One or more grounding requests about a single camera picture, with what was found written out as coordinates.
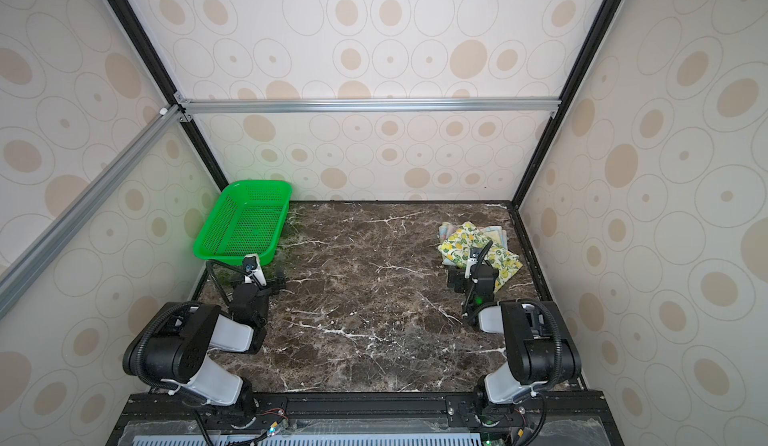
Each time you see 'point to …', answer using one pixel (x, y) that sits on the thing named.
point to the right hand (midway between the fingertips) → (471, 265)
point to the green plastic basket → (250, 219)
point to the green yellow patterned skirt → (457, 247)
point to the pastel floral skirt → (496, 234)
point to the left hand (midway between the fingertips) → (268, 258)
